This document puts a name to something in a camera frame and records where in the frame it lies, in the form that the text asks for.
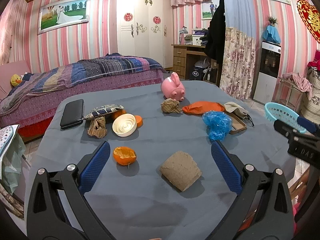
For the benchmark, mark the floral covered furniture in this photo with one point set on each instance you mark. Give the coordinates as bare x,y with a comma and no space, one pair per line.
310,109

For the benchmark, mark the blue plastic bag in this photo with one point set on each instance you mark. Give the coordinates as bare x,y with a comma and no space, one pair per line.
218,125

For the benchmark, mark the black hanging coat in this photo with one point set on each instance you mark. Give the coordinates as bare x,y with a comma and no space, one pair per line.
217,34

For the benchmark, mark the brown phone case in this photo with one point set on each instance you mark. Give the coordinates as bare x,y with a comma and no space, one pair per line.
237,124

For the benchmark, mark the orange cloth pouch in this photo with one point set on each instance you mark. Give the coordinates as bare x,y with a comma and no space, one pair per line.
201,107

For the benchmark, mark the crumpled brown paper ball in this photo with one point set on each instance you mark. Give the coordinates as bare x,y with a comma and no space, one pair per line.
171,106

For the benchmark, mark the orange fruit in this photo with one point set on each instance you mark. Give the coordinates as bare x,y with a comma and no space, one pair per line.
117,114

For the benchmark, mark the orange bottle cap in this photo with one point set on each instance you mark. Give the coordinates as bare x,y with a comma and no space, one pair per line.
139,120

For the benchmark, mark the red clothes pile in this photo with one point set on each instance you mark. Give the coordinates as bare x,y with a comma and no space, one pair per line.
316,61

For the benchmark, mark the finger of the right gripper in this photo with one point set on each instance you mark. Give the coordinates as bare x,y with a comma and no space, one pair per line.
284,129
311,127

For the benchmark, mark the cream round lid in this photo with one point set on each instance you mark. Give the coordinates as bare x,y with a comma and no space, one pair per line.
124,125

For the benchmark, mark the crumpled brown paper piece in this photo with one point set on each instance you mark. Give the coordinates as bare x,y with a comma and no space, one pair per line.
97,128

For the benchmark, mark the desk lamp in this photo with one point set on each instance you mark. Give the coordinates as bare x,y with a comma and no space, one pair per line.
182,32

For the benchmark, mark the bed with purple cover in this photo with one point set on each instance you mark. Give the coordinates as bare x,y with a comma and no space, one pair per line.
36,112

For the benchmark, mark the grey table cloth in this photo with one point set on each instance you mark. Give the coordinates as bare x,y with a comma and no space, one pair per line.
136,202

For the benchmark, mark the wooden desk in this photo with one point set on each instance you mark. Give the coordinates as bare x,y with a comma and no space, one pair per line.
184,58

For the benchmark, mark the black box under desk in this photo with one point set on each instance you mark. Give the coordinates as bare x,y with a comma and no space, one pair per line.
199,69

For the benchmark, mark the white water dispenser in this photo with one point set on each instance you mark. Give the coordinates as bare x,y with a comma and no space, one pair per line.
268,72

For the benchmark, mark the small framed photo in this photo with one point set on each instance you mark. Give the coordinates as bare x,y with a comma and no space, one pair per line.
208,8

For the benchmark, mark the red heart wall ornament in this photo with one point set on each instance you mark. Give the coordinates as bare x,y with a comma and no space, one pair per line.
310,17

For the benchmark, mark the floral curtain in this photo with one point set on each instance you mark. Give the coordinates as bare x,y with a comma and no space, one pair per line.
238,64

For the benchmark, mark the pink cloth on rack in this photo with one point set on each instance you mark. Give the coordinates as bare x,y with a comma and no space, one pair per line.
301,82

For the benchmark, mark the beige cloth mask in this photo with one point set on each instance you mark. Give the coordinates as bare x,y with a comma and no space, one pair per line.
239,111

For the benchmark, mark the pink piggy bank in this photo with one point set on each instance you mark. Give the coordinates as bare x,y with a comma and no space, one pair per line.
173,88

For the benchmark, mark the metal side rack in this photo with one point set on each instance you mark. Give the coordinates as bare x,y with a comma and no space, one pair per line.
288,94

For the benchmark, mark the blue cloth covered plant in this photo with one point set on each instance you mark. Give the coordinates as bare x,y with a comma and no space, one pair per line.
270,33

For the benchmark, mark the striped patchwork blanket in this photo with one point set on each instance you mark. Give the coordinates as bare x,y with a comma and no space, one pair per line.
74,74

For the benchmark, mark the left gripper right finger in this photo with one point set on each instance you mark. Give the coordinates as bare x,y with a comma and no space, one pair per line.
262,208

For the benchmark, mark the light blue plastic basket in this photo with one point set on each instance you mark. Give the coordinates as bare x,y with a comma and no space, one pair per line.
275,111

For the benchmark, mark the patterned paper wrapper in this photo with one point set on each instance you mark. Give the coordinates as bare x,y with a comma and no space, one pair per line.
102,111

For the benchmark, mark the yellow duck plush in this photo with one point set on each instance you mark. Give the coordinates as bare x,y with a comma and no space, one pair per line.
15,80

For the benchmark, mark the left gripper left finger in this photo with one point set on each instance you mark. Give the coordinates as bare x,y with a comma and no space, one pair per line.
57,207

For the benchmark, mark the orange peel half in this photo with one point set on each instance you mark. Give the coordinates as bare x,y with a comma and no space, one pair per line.
124,156

